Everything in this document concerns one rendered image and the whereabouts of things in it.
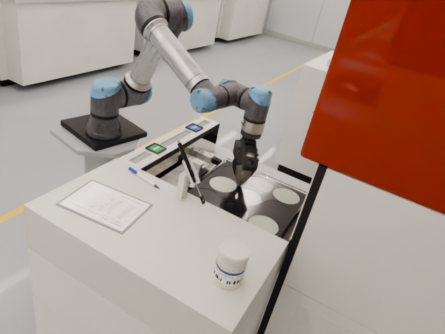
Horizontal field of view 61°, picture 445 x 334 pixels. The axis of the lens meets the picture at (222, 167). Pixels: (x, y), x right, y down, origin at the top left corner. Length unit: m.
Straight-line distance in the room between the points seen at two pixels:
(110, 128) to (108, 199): 0.60
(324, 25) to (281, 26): 1.01
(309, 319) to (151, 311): 0.49
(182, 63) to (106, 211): 0.51
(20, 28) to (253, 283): 3.58
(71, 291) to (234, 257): 0.50
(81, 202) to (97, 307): 0.28
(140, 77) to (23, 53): 2.68
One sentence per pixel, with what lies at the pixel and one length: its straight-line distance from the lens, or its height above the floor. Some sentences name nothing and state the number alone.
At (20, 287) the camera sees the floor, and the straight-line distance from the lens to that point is 2.21.
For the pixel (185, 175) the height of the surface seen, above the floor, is 1.05.
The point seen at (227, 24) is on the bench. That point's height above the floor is 0.36.
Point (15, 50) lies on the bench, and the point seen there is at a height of 0.41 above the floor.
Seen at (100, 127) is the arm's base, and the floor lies 0.89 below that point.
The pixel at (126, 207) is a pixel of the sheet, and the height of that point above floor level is 0.97.
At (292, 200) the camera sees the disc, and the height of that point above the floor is 0.90.
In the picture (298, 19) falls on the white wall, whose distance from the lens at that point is 9.41.
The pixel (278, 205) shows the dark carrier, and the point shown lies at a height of 0.90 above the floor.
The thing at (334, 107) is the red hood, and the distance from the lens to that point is 0.89.
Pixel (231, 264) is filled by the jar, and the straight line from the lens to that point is 0.84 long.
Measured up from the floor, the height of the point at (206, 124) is 0.96.
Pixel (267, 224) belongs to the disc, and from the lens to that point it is 1.22.
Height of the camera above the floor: 1.63
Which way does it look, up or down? 30 degrees down
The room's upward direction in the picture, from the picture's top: 12 degrees clockwise
